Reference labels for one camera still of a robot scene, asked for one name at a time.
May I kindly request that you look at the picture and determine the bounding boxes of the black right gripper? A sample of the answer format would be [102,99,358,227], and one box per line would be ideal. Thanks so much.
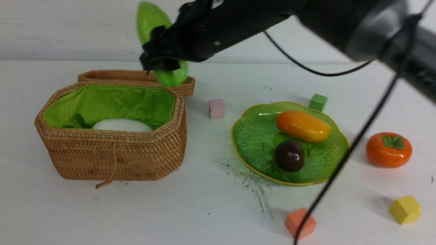
[140,0,225,71]

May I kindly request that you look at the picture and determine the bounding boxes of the orange foam cube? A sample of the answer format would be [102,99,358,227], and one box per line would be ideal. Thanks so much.
[285,207,316,239]

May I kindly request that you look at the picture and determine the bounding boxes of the light green toy cucumber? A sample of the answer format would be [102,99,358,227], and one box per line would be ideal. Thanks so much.
[136,1,189,88]

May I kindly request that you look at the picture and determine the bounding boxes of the pink foam cube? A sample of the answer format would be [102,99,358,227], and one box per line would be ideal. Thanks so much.
[208,99,225,119]

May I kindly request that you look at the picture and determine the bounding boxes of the white toy radish green leaves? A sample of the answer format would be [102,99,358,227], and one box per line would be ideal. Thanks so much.
[64,114,153,132]

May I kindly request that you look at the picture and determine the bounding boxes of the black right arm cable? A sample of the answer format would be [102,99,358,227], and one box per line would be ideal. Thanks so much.
[262,0,436,245]

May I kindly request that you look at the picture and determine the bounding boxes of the dark purple toy mangosteen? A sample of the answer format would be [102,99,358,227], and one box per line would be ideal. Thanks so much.
[274,140,305,172]

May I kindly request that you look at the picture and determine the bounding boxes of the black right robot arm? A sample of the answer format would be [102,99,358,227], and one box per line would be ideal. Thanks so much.
[137,0,435,102]

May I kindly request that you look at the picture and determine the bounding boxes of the green leaf-shaped glass plate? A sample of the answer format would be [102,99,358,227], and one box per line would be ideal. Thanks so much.
[231,102,350,186]

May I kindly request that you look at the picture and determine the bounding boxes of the woven wicker basket green lining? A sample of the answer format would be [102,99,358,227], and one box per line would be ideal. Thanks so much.
[34,80,187,188]

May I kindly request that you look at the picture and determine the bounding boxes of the yellow foam cube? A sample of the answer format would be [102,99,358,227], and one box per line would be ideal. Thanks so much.
[389,195,421,225]

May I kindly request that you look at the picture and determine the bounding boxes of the orange yellow toy mango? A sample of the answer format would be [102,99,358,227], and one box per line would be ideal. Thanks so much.
[276,110,333,143]

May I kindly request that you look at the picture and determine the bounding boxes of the green foam cube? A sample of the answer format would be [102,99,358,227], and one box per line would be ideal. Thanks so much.
[308,93,328,112]

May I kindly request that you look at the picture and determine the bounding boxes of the orange toy persimmon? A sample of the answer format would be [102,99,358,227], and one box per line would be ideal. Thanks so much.
[365,132,413,168]

